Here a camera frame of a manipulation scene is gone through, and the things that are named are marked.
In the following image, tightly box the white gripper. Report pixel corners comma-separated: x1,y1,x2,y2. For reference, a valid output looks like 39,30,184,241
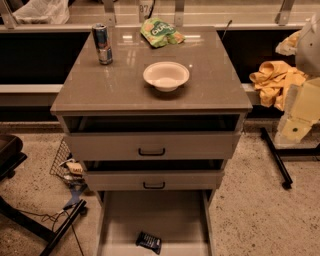
275,78,320,144

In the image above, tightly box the dark blue rxbar wrapper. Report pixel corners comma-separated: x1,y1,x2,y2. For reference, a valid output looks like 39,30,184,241
136,231,162,255

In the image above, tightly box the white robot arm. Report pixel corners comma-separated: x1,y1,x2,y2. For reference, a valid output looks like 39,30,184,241
275,12,320,147

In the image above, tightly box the grey drawer cabinet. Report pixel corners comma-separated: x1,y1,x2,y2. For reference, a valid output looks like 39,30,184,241
49,25,254,209

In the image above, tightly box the bottom grey drawer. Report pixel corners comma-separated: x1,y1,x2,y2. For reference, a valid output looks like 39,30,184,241
94,190,215,256

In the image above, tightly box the grey drawer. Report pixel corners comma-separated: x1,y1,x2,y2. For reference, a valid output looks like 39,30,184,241
94,190,215,256
65,131,240,161
85,160,224,191

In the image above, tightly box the middle grey drawer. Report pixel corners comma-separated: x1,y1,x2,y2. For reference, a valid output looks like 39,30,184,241
85,160,224,191

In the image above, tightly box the top grey drawer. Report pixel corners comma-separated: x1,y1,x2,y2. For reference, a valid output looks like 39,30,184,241
65,131,240,161

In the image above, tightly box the black stand leg right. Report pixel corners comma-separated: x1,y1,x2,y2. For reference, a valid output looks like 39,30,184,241
260,127,320,190

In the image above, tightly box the black stand leg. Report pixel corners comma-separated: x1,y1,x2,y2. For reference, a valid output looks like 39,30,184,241
260,127,320,190
0,196,88,256

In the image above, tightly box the yellow crumpled cloth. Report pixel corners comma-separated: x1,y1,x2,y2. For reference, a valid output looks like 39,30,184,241
249,61,308,111

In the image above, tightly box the white paper bowl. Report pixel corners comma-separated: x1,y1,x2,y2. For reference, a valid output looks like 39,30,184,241
143,62,190,92

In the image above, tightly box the green snack bag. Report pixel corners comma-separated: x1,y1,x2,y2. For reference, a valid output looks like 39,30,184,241
140,18,185,48

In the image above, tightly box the blue silver energy drink can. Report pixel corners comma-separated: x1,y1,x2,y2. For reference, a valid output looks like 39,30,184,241
92,23,113,65

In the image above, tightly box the blue tape strip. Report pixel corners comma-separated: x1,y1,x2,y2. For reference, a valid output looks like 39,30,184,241
63,184,87,210

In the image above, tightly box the white plastic bag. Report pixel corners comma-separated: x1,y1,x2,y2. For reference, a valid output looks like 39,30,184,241
13,0,70,25

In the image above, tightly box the black chair base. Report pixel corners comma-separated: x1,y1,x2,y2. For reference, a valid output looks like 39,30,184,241
0,135,27,181

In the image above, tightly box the black stand leg left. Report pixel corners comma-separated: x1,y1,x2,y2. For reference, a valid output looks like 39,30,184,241
0,196,88,256

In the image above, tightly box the wire mesh basket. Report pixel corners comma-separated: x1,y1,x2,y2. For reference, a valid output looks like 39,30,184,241
49,140,84,185

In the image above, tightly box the black floor cable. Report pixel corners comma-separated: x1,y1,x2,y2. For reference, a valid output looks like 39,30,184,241
18,208,85,256

